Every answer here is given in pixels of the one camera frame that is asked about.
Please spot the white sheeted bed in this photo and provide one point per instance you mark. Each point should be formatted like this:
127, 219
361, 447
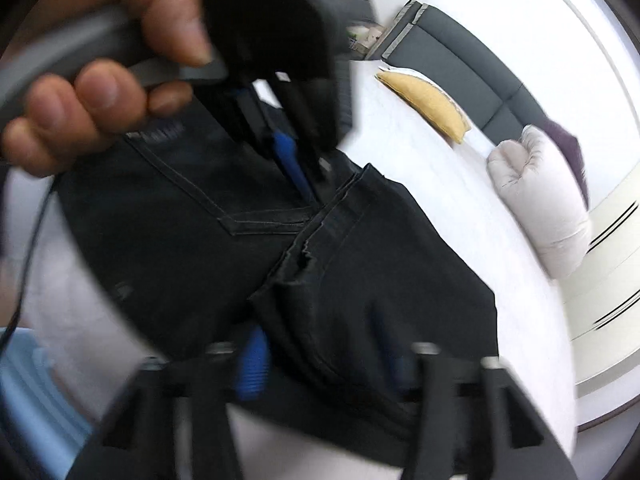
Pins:
450, 185

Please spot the purple pillow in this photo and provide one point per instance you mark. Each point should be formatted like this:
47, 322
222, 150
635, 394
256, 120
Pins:
570, 150

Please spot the white patterned container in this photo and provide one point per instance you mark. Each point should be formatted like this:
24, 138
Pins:
367, 40

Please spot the yellow pillow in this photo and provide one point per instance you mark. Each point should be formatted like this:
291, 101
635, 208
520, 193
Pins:
430, 102

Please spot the grey padded headboard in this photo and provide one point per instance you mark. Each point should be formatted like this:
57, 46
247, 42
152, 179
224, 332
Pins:
450, 60

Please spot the cream wardrobe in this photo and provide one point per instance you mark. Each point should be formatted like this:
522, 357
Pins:
610, 270

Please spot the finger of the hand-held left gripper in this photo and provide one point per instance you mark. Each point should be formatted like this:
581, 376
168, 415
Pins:
315, 125
287, 160

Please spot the person's left hand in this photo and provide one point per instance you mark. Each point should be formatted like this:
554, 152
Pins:
165, 5

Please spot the black denim pants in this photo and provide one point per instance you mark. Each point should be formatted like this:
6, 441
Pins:
375, 260

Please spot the light blue object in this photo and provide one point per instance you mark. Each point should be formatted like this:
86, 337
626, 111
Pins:
30, 390

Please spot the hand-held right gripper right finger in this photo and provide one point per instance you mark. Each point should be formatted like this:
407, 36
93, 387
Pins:
392, 365

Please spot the rolled white duvet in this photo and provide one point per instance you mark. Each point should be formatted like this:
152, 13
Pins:
545, 210

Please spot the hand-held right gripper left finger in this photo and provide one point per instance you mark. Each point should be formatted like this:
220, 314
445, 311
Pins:
255, 360

